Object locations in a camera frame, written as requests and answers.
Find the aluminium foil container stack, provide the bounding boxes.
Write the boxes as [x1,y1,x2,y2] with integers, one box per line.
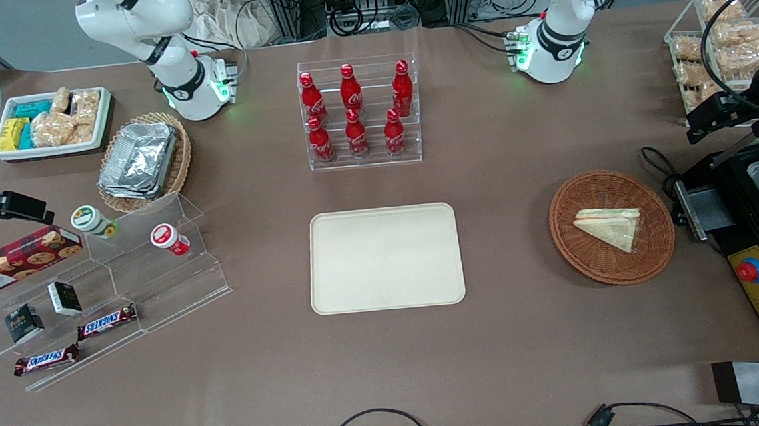
[94,120,183,203]

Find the beige plastic serving tray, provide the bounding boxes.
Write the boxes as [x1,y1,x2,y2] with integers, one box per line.
[305,201,467,317]

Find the red emergency stop button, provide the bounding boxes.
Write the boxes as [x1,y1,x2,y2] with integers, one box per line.
[736,256,759,287]

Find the triangle sandwich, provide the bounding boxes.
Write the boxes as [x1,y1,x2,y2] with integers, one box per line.
[572,205,644,257]

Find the green lid yogurt cup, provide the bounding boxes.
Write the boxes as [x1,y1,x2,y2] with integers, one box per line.
[70,203,119,243]

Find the red lid yogurt cup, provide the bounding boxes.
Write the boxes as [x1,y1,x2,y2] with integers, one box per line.
[149,222,192,259]

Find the round brown wicker basket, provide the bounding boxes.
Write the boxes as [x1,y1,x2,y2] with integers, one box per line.
[546,165,680,291]

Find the red tartan cookie box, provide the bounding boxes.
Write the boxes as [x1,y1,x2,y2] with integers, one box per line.
[0,223,87,298]

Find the small black carton box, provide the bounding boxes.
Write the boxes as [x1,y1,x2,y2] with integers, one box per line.
[3,302,47,345]
[47,279,84,318]

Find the clear bag golden snacks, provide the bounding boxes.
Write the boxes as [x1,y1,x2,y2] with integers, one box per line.
[673,35,706,64]
[712,18,759,50]
[673,60,709,90]
[682,81,724,116]
[715,43,759,78]
[700,0,746,24]

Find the black coiled cable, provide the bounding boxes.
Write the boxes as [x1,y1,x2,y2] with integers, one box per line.
[327,0,368,38]

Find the yellow snack packet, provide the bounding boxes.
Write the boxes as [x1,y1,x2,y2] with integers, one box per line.
[0,117,31,153]

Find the white rectangular snack tray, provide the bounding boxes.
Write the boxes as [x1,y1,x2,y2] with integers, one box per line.
[0,86,115,162]

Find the oval tan wicker basket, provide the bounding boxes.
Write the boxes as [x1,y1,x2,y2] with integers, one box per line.
[92,109,196,216]

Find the brown Snickers bar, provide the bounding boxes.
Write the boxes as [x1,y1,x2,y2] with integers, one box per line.
[75,303,140,342]
[12,342,83,377]

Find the white wire basket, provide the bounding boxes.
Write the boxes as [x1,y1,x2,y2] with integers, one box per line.
[661,0,759,132]

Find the clear acrylic step stand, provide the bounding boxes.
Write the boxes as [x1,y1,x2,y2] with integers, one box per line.
[80,189,235,338]
[0,253,153,395]

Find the black machine power cable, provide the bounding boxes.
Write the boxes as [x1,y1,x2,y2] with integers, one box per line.
[640,144,689,223]

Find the black connector with cable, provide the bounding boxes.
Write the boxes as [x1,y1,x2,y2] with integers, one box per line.
[579,392,759,426]

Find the clear acrylic bottle rack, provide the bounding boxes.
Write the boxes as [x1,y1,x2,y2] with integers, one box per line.
[295,53,425,173]

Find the red cola bottle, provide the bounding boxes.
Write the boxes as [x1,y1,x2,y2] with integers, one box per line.
[307,114,337,165]
[382,108,408,159]
[299,71,329,125]
[339,63,365,115]
[344,107,371,161]
[390,59,416,118]

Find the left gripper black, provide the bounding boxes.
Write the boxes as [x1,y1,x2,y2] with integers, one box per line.
[684,88,759,147]

